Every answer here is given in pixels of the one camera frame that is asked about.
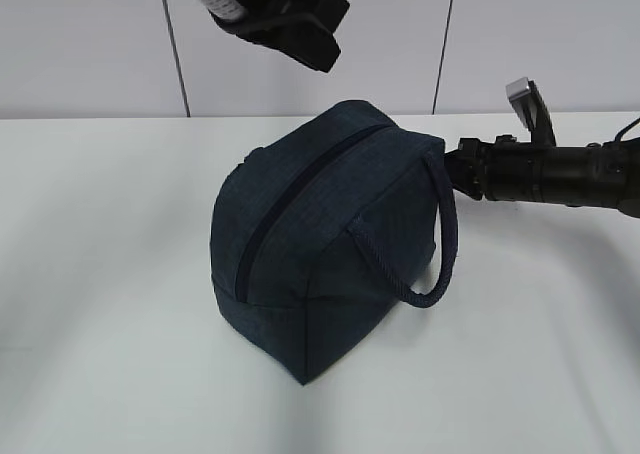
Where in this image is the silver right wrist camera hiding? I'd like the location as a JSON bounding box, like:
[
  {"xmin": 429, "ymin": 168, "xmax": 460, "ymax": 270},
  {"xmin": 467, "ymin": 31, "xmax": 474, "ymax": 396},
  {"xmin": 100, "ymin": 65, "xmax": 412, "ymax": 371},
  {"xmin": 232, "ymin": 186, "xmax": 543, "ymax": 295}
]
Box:
[{"xmin": 506, "ymin": 77, "xmax": 556, "ymax": 147}]

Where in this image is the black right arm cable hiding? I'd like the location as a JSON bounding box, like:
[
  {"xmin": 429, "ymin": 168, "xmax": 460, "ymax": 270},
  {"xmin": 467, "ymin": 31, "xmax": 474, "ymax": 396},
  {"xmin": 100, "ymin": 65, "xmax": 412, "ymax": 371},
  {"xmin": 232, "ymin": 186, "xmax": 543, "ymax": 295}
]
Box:
[{"xmin": 612, "ymin": 116, "xmax": 640, "ymax": 145}]

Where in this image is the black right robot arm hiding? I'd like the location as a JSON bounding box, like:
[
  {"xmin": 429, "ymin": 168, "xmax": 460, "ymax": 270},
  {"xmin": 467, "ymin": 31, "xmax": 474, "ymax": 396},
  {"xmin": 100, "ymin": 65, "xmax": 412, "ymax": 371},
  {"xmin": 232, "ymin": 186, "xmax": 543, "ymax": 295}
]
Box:
[{"xmin": 445, "ymin": 135, "xmax": 639, "ymax": 218}]

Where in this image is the dark blue lunch bag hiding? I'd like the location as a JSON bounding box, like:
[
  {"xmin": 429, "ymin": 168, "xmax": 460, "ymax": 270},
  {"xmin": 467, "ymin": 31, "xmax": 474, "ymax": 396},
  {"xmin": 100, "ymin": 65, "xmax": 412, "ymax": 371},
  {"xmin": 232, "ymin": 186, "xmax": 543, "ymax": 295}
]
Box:
[{"xmin": 210, "ymin": 100, "xmax": 459, "ymax": 385}]

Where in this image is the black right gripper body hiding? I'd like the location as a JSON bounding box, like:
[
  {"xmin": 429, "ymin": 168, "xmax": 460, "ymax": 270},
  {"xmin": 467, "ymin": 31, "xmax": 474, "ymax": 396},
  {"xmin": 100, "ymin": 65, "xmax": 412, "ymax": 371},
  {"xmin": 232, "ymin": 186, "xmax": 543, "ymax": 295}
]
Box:
[{"xmin": 445, "ymin": 134, "xmax": 550, "ymax": 202}]

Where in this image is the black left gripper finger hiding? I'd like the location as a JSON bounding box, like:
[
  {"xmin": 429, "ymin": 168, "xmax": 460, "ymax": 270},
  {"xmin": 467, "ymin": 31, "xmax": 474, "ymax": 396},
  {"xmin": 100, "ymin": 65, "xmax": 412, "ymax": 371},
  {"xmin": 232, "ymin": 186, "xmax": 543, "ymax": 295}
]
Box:
[{"xmin": 234, "ymin": 21, "xmax": 341, "ymax": 73}]

